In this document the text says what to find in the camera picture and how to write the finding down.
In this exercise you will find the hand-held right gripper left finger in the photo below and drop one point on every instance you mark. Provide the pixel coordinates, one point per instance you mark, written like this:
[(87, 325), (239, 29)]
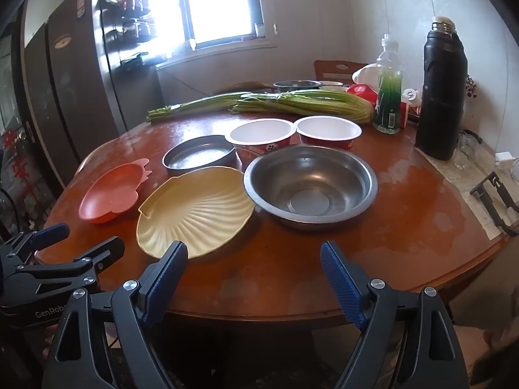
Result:
[(166, 275)]

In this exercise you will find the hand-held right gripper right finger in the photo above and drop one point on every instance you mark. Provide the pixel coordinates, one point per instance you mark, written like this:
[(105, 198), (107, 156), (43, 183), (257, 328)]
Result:
[(342, 279)]

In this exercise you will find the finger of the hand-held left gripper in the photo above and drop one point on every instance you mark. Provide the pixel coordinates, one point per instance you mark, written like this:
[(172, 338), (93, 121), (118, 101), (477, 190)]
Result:
[(52, 231), (93, 257)]

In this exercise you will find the orange plastic plate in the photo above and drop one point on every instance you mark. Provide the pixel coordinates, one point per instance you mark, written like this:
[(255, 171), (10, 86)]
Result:
[(107, 194)]

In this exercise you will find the yellow shell-shaped plate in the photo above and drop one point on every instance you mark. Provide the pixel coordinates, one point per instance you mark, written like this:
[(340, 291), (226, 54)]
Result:
[(194, 214)]

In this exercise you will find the large steel bowl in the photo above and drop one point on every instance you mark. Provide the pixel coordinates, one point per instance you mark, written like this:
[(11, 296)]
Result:
[(308, 186)]

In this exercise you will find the round steel plate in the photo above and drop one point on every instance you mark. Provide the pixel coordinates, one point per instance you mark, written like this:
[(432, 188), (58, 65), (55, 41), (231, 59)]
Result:
[(198, 156)]

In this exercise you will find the red and white paper bowl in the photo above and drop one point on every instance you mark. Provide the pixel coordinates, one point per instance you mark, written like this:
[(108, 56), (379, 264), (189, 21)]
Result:
[(259, 133), (328, 129)]

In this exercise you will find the person's left hand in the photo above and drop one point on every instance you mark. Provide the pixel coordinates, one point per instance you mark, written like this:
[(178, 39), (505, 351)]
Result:
[(50, 338)]

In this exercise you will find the glass door with red decals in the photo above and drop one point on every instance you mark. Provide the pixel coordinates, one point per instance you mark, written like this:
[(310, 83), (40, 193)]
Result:
[(16, 150)]

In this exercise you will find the dark steel refrigerator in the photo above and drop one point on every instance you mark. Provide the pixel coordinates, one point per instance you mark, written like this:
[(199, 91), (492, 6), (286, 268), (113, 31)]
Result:
[(73, 89)]

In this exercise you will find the black folding stand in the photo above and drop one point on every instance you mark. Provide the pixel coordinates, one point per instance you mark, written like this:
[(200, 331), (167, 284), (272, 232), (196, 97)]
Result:
[(492, 194)]

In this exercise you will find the long thin celery bunch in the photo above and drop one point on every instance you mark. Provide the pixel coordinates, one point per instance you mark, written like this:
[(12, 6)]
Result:
[(194, 105)]

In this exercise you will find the thick celery bunch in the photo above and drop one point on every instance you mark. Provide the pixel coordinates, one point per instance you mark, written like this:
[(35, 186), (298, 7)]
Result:
[(308, 105)]

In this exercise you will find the glass mug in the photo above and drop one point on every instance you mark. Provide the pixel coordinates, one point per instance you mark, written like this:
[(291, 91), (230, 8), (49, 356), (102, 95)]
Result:
[(466, 152)]

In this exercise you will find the clear bottle with green label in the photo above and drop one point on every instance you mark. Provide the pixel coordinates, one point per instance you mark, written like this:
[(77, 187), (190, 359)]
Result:
[(387, 101)]

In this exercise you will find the red tissue pack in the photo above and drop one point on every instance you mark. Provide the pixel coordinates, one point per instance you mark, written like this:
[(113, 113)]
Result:
[(363, 91)]

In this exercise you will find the white ceramic bowl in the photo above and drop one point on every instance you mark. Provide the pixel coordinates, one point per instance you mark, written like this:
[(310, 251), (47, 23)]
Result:
[(331, 85)]

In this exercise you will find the small white-capped bottle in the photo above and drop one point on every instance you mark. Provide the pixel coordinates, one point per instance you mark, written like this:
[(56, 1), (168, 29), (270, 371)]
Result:
[(410, 96)]

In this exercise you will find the small steel bowl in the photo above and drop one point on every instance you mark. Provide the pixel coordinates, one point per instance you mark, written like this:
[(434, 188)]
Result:
[(296, 86)]

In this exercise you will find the white charger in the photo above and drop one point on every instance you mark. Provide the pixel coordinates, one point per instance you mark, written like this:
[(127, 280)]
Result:
[(505, 160)]

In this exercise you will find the black thermos flask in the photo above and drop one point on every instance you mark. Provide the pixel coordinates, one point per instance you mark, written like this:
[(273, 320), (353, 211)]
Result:
[(440, 101)]

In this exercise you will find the wooden chair with cutout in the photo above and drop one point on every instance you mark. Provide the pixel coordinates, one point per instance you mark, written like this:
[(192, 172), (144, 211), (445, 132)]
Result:
[(336, 71)]

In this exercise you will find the window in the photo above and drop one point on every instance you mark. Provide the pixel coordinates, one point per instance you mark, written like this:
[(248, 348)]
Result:
[(219, 4)]

